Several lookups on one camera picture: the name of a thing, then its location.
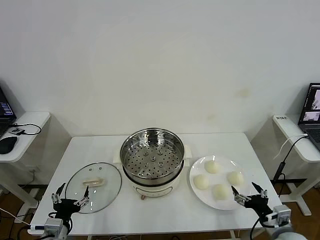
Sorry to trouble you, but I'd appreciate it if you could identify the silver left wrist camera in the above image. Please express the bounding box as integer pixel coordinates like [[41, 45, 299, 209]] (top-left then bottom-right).
[[44, 218, 63, 231]]

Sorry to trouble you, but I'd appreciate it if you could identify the white flat cable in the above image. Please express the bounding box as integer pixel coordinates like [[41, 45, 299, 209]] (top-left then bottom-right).
[[272, 133, 309, 160]]

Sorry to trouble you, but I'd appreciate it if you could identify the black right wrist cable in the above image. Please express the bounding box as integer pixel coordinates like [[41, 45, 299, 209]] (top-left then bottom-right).
[[250, 214, 274, 236]]

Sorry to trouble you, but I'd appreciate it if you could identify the round glass pot lid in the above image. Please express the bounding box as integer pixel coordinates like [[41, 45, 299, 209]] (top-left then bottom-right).
[[65, 162, 123, 215]]

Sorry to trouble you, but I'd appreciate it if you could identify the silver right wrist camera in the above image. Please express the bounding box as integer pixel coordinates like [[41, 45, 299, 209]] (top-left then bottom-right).
[[273, 204, 292, 224]]

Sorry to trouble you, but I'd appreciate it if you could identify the round white plate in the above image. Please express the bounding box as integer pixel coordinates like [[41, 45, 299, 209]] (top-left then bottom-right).
[[189, 155, 251, 211]]

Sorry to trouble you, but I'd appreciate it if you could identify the black cable with adapter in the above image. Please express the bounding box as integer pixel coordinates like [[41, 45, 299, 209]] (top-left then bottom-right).
[[271, 135, 309, 186]]

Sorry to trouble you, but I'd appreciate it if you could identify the stainless steel steamer basket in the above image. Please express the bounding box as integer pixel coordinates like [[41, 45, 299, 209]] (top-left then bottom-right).
[[119, 127, 185, 179]]

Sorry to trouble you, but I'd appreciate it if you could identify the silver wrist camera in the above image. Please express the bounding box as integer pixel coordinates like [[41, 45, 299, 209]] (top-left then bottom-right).
[[44, 218, 63, 231], [273, 204, 292, 224]]

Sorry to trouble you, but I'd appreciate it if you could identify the white electric cooking pot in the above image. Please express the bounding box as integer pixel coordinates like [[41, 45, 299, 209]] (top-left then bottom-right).
[[112, 144, 193, 201]]

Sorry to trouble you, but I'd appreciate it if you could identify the thin black looped cable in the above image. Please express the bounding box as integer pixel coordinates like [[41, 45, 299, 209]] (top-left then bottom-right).
[[8, 122, 42, 137]]

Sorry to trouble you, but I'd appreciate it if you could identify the black computer mouse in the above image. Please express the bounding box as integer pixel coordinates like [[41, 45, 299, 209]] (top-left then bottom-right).
[[0, 136, 19, 155]]

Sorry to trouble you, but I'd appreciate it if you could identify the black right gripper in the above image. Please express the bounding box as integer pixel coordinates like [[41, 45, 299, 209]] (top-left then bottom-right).
[[230, 181, 274, 219]]

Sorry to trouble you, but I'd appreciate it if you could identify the grey laptop with image windows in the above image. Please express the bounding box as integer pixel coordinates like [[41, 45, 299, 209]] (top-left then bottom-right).
[[297, 82, 320, 153]]

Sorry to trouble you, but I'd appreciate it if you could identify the black laptop with blue screen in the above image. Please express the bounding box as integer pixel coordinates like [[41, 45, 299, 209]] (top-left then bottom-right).
[[0, 84, 18, 138]]

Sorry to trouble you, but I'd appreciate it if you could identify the white side table with mouse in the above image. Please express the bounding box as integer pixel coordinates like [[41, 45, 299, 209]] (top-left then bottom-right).
[[0, 111, 52, 210]]

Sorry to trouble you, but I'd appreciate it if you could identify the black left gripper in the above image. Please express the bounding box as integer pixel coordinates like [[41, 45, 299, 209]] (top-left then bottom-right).
[[51, 182, 91, 220]]

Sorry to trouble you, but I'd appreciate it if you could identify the white steamed baozi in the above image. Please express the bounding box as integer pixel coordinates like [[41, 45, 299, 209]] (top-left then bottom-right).
[[226, 171, 244, 186], [212, 184, 230, 201], [204, 161, 222, 174], [193, 174, 210, 190]]

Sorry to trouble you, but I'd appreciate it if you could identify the white side table with sticker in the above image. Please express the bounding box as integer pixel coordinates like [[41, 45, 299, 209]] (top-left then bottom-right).
[[272, 114, 320, 216]]

